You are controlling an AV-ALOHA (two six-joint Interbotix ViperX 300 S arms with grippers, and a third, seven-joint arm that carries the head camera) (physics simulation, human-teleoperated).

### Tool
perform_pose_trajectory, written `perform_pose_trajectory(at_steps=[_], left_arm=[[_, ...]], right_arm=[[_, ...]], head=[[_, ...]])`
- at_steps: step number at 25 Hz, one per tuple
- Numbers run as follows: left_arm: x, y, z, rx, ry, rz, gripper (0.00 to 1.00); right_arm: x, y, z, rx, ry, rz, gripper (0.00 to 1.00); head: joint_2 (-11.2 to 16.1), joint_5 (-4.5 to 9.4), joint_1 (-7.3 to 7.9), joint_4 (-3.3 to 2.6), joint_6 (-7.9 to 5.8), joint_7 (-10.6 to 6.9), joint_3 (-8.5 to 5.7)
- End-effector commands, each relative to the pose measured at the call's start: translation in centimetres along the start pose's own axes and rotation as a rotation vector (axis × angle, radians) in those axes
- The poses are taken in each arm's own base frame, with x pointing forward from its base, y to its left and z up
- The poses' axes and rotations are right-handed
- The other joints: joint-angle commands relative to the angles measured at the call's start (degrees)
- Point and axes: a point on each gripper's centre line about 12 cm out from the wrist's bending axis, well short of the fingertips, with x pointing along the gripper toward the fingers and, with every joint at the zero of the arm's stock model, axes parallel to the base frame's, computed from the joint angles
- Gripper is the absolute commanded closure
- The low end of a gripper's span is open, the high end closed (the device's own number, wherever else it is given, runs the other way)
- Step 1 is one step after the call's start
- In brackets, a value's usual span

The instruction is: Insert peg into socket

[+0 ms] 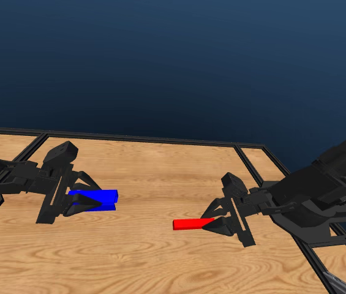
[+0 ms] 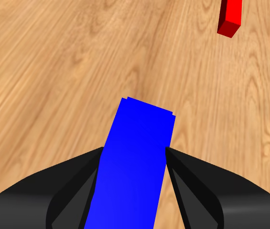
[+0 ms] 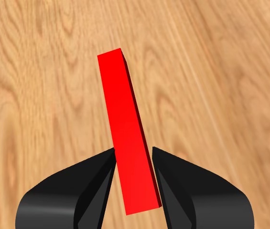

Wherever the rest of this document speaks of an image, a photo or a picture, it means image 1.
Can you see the black table frame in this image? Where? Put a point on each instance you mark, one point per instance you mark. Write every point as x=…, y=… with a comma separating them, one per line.
x=160, y=139

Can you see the blue hollow socket block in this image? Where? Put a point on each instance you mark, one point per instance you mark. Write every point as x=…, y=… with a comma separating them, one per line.
x=108, y=196

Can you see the thin red peg bar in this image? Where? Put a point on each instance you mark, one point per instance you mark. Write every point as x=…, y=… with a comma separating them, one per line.
x=188, y=224

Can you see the silver aluminium brace rail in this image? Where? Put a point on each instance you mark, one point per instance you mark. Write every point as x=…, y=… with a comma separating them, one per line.
x=338, y=281

